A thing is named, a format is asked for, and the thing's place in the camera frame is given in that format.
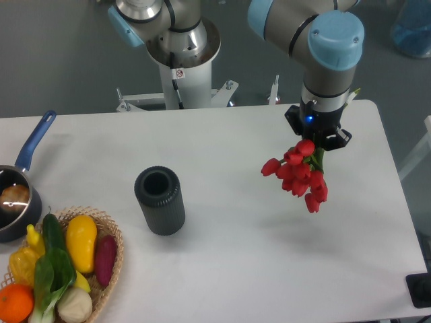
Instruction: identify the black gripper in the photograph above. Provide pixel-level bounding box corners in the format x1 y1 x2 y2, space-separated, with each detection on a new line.
284 100 352 150

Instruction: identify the red tulip bouquet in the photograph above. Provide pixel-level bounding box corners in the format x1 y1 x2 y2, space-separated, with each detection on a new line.
261 139 329 213

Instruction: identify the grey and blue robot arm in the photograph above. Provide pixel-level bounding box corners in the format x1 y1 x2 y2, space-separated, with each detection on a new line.
108 1 364 151

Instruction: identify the blue translucent container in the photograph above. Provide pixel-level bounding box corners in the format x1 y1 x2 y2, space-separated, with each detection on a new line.
391 1 430 59

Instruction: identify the dark grey ribbed vase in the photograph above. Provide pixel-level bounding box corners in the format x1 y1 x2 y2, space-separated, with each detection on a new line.
134 166 186 236

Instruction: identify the black device at table edge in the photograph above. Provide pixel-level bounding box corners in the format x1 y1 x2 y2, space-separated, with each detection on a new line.
405 273 430 308

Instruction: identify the woven wicker basket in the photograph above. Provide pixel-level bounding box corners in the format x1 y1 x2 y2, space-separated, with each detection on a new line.
1 207 123 322

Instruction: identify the purple sweet potato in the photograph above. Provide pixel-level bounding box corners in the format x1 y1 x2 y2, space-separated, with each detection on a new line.
94 235 117 287

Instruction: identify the yellow squash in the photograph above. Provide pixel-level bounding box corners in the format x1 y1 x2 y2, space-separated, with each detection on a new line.
66 215 98 274

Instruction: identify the dark green cucumber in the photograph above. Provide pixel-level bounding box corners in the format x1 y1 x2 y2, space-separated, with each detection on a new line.
42 213 67 254

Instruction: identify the yellow banana under vegetables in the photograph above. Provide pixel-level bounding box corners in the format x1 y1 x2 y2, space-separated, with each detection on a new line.
73 271 91 293

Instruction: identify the green bok choy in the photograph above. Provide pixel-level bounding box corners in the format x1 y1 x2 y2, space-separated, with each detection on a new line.
28 248 76 322

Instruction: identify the small yellow pepper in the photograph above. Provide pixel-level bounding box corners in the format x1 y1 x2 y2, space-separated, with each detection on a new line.
26 224 45 256

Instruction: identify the beige garlic bulb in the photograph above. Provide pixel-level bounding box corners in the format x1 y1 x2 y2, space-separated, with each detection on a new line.
57 287 92 323

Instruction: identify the brown patty in saucepan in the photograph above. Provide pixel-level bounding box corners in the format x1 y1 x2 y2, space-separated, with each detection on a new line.
1 184 30 213

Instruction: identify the yellow bell pepper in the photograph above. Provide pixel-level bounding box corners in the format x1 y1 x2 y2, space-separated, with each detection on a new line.
9 247 39 288

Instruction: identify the orange fruit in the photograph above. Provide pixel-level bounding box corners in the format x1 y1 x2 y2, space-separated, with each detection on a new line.
1 283 34 322

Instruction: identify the white frame at right edge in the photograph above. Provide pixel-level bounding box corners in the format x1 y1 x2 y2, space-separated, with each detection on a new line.
398 115 430 181

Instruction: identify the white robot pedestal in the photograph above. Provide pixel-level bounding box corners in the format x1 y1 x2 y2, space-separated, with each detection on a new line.
117 17 239 112

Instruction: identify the black cable on pedestal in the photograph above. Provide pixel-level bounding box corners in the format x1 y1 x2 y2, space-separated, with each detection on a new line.
169 52 186 110

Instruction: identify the blue handled saucepan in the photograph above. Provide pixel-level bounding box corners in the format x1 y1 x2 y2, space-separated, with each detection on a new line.
1 110 57 243

